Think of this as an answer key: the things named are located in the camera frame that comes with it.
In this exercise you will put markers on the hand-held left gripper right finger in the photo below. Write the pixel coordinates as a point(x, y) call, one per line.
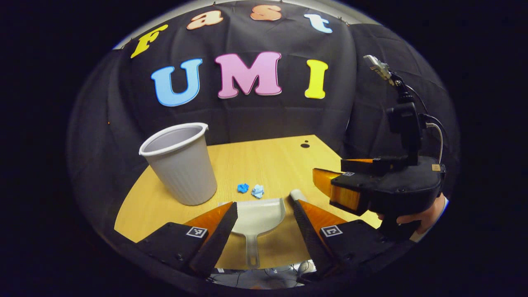
point(311, 239)

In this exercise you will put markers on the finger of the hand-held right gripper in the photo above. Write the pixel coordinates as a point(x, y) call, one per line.
point(371, 165)
point(342, 192)

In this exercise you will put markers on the white plastic garbage bin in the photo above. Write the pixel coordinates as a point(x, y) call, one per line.
point(181, 169)

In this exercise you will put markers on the dark blue paper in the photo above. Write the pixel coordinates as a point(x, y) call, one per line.
point(243, 188)

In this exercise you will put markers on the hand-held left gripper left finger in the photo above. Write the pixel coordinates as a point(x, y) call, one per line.
point(218, 239)

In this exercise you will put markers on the wooden desktop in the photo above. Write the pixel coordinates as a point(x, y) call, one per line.
point(264, 165)

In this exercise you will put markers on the light blue paper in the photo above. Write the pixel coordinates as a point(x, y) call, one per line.
point(258, 191)

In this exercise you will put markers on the white plastic dustpan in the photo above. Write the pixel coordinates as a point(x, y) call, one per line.
point(258, 218)

